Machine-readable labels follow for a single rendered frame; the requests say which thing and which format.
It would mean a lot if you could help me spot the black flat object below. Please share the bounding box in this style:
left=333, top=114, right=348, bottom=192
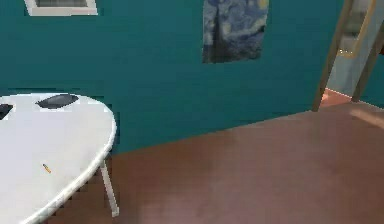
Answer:
left=0, top=103, right=14, bottom=121

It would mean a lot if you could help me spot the blue starry night painting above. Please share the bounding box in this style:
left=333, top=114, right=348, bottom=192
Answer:
left=201, top=0, right=270, bottom=65

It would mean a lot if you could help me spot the white round table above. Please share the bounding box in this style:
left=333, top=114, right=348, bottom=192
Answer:
left=0, top=92, right=120, bottom=224

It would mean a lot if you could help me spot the black oval dish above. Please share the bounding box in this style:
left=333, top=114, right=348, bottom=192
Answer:
left=35, top=93, right=80, bottom=110

